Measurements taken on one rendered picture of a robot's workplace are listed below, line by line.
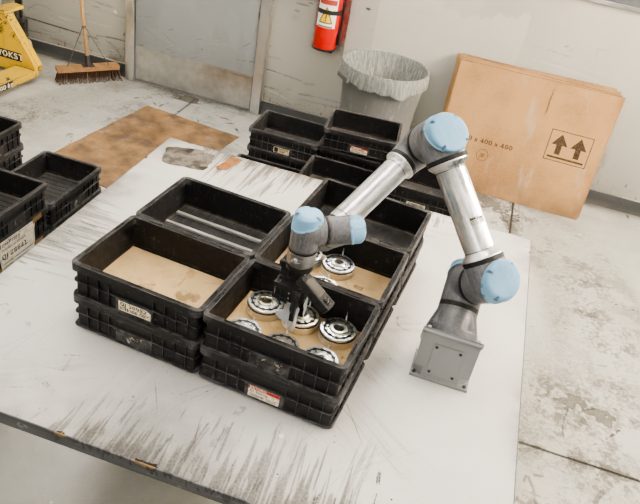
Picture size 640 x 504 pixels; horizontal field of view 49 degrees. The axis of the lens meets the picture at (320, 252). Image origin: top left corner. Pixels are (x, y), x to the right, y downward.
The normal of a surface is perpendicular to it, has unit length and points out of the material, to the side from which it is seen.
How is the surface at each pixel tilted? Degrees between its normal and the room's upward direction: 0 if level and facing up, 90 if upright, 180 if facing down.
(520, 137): 77
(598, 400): 0
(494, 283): 56
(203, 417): 0
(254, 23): 90
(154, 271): 0
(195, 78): 90
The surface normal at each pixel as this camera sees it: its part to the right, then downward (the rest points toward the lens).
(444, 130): 0.29, -0.24
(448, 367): -0.29, 0.50
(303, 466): 0.16, -0.82
